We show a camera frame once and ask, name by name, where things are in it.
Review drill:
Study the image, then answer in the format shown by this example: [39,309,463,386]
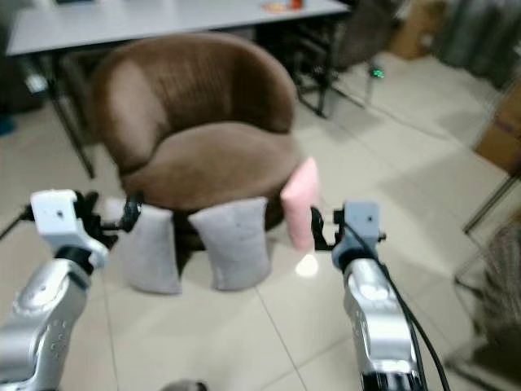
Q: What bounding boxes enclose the grey curtain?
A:
[436,0,521,90]

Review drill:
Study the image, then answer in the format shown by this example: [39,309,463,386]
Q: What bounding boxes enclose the pink pillow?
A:
[281,157,321,252]

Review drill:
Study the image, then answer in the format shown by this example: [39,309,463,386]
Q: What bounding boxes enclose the dark office chair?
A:
[297,0,409,116]

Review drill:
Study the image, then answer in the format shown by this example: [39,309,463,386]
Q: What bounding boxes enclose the grey pillow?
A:
[187,196,272,292]
[106,204,182,294]

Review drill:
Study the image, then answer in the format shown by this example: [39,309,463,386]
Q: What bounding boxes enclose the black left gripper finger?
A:
[120,192,144,234]

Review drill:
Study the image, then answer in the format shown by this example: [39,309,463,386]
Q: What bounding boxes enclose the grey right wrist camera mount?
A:
[332,201,382,270]

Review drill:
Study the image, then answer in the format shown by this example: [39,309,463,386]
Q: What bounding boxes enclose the thin metal rack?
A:
[452,174,521,367]

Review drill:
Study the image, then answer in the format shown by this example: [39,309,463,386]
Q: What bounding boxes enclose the brown round armchair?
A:
[91,33,302,239]

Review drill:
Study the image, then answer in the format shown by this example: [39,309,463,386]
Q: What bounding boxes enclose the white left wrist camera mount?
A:
[30,190,108,266]

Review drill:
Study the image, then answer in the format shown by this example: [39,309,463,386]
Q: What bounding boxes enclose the orange items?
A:
[262,0,305,14]

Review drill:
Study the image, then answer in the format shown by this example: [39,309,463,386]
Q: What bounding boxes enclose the plain cardboard box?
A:
[474,81,521,176]
[389,0,450,59]

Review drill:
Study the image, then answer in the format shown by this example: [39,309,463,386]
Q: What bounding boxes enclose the blue floor mat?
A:
[0,114,20,137]

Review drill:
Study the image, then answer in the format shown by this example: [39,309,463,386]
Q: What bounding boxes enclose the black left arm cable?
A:
[0,208,35,239]

